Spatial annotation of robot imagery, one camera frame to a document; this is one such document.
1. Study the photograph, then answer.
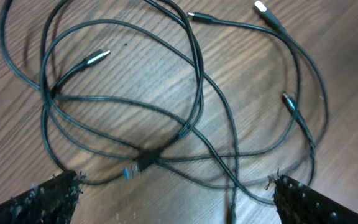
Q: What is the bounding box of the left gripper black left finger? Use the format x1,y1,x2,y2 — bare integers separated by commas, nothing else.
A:
0,171,83,224

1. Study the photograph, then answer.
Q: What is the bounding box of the black braided USB cable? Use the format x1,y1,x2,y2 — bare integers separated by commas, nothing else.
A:
227,91,318,224

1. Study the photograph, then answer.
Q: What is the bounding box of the black thin USB cable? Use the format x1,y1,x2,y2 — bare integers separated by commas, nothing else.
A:
0,0,329,190

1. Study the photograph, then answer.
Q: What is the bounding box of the black USB-A cable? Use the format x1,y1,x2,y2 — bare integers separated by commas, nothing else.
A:
39,0,329,206

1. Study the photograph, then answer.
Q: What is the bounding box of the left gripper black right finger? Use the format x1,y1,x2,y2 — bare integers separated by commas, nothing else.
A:
268,174,358,224

